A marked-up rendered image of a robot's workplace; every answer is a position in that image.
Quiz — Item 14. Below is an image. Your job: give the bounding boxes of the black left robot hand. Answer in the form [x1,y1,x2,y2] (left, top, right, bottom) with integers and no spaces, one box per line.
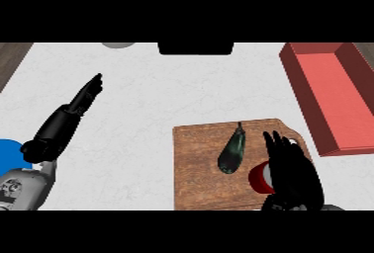
[19,72,105,165]

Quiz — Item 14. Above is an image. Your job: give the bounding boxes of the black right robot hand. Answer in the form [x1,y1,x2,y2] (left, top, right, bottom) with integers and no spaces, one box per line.
[260,129,325,211]

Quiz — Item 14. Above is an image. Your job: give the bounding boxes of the red can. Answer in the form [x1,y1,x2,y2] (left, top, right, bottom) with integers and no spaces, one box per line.
[247,160,276,195]

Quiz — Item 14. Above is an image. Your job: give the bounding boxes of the brown wooden cutting board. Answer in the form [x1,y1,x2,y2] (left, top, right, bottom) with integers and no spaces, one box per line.
[171,118,313,211]

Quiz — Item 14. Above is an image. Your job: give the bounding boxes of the red cardboard box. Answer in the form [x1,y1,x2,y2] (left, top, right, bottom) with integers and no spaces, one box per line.
[278,42,374,158]

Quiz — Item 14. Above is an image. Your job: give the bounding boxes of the blue round plate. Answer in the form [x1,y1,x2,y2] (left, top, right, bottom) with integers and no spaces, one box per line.
[0,138,34,177]

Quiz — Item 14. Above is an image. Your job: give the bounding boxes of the dark green eggplant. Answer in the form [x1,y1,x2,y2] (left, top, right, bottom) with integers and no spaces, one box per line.
[216,122,247,175]

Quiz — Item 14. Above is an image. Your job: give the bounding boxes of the grey round object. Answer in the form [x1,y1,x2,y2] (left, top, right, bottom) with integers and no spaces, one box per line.
[100,42,136,49]

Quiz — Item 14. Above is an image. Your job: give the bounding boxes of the black appliance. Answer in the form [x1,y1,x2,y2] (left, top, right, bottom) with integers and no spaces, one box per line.
[156,42,235,56]

